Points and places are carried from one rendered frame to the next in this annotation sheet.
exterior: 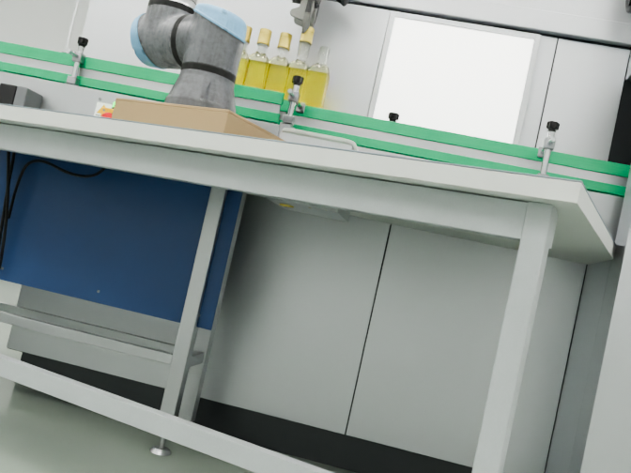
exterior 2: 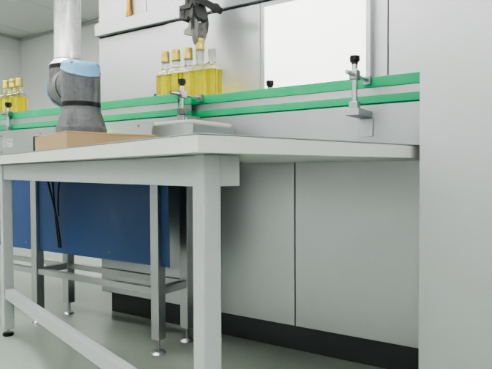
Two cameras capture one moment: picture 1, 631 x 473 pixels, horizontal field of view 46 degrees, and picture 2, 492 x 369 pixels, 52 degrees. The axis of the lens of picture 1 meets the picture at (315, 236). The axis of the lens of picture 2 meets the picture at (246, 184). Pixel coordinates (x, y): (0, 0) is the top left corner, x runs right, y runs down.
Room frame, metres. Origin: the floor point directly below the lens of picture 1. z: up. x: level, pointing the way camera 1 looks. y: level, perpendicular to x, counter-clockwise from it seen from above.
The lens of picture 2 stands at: (0.31, -0.81, 0.68)
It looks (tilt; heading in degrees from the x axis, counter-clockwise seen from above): 1 degrees down; 24
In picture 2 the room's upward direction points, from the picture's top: straight up
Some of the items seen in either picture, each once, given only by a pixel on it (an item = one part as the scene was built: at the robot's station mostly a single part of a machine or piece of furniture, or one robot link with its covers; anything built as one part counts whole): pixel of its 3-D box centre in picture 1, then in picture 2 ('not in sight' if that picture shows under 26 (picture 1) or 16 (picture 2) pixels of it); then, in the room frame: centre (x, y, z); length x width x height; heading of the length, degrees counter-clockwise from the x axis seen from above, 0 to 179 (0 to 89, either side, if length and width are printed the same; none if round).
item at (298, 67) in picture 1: (292, 98); (200, 91); (2.02, 0.14, 0.99); 0.06 x 0.06 x 0.21; 80
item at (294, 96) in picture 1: (295, 102); (186, 97); (1.89, 0.13, 0.95); 0.17 x 0.03 x 0.12; 171
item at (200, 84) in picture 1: (204, 94); (81, 119); (1.53, 0.29, 0.84); 0.15 x 0.15 x 0.10
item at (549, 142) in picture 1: (543, 169); (357, 96); (1.78, -0.50, 0.90); 0.17 x 0.05 x 0.23; 171
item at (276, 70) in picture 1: (272, 94); (188, 93); (2.03, 0.20, 0.99); 0.06 x 0.06 x 0.21; 81
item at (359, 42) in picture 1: (372, 67); (258, 50); (2.12, -0.05, 1.15); 0.90 x 0.03 x 0.34; 81
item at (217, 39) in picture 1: (213, 40); (80, 81); (1.54, 0.30, 0.96); 0.13 x 0.12 x 0.14; 59
